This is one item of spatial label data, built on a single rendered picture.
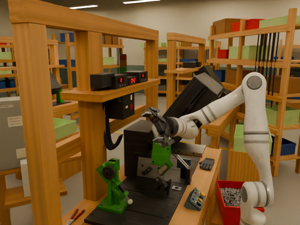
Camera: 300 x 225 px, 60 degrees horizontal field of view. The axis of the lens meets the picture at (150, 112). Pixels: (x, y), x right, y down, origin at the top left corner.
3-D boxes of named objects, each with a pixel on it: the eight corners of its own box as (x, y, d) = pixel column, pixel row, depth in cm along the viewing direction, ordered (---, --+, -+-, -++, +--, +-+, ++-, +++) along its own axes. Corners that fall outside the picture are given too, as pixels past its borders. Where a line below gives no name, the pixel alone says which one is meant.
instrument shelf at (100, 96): (160, 83, 210) (160, 78, 209) (102, 102, 128) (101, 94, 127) (132, 82, 219) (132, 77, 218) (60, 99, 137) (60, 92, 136)
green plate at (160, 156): (172, 165, 165) (175, 132, 165) (168, 166, 157) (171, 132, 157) (154, 162, 169) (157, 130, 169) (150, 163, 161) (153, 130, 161)
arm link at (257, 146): (274, 134, 97) (249, 134, 97) (278, 209, 94) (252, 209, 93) (262, 135, 106) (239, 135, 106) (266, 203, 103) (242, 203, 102)
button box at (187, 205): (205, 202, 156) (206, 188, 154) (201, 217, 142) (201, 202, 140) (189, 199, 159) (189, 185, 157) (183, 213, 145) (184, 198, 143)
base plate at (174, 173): (202, 157, 221) (202, 155, 220) (160, 243, 120) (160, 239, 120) (155, 150, 235) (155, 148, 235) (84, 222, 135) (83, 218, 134)
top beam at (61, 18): (158, 40, 234) (158, 30, 232) (27, 22, 97) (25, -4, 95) (149, 41, 237) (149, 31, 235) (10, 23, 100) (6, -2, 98)
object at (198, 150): (206, 149, 177) (206, 145, 177) (202, 158, 163) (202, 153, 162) (152, 142, 191) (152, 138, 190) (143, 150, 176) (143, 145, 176)
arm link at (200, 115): (177, 122, 117) (203, 105, 114) (186, 139, 114) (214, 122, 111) (172, 119, 111) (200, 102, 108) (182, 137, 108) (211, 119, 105)
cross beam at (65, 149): (145, 114, 242) (145, 105, 240) (44, 172, 124) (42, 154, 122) (140, 114, 244) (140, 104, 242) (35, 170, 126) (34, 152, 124)
